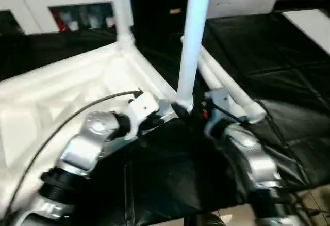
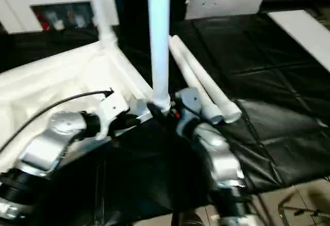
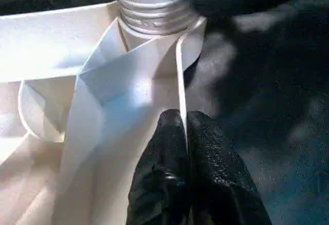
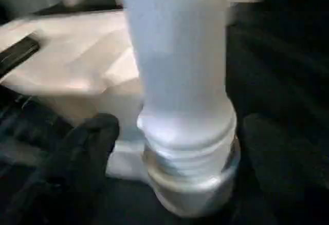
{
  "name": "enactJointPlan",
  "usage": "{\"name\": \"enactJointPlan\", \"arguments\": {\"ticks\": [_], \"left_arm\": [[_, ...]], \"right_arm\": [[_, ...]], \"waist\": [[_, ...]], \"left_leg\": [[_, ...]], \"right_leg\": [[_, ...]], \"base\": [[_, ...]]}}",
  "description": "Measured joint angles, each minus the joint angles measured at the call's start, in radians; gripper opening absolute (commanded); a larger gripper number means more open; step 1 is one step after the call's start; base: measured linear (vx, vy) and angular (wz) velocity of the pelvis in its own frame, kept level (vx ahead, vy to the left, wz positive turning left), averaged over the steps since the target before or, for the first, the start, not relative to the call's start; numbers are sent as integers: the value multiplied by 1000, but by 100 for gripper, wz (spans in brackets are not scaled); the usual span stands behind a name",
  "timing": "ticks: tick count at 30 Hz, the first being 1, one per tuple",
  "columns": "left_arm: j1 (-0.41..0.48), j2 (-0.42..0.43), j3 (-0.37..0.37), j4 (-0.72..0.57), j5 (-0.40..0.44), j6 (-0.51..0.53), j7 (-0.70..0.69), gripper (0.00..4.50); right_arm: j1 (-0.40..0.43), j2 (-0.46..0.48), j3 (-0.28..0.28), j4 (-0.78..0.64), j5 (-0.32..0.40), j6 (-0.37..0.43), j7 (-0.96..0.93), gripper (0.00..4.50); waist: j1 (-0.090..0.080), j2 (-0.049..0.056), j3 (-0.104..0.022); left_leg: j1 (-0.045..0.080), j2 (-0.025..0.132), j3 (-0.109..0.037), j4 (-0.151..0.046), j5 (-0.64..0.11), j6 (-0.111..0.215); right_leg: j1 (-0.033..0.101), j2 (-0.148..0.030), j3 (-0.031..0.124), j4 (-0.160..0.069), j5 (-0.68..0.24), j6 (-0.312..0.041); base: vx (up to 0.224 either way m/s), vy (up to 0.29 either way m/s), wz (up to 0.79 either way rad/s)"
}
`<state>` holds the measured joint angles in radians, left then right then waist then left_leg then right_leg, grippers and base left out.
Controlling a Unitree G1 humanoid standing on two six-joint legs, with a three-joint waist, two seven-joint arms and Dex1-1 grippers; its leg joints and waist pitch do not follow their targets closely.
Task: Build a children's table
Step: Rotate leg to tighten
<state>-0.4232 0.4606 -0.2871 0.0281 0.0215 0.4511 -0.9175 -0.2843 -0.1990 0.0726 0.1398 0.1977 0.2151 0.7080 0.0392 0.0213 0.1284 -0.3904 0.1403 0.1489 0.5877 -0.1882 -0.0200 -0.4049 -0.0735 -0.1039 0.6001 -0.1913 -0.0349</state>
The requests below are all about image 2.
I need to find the white plastic table leg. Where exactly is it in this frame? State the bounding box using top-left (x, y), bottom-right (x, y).
top-left (180, 50), bottom-right (243, 123)
top-left (169, 35), bottom-right (224, 125)
top-left (87, 0), bottom-right (120, 54)
top-left (146, 0), bottom-right (173, 114)

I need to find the white plastic table top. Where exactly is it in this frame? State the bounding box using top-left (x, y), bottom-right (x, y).
top-left (0, 41), bottom-right (156, 176)

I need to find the dark robot right foot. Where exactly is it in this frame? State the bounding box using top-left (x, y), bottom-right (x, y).
top-left (171, 210), bottom-right (204, 226)

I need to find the black furniture with gold label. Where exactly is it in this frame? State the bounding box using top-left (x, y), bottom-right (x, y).
top-left (113, 0), bottom-right (192, 30)

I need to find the red figurine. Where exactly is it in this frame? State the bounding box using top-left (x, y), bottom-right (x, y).
top-left (36, 13), bottom-right (48, 32)

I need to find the white flat board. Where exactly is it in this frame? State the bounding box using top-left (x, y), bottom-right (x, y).
top-left (267, 9), bottom-right (330, 74)

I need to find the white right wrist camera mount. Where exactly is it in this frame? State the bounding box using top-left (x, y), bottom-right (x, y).
top-left (175, 88), bottom-right (205, 134)

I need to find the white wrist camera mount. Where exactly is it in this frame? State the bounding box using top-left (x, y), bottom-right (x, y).
top-left (175, 88), bottom-right (205, 134)
top-left (96, 91), bottom-right (130, 141)

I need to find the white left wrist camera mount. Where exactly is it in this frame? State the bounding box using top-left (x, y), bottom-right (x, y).
top-left (96, 91), bottom-right (130, 141)

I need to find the chrome tube frame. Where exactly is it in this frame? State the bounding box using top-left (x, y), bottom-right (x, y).
top-left (277, 191), bottom-right (330, 226)

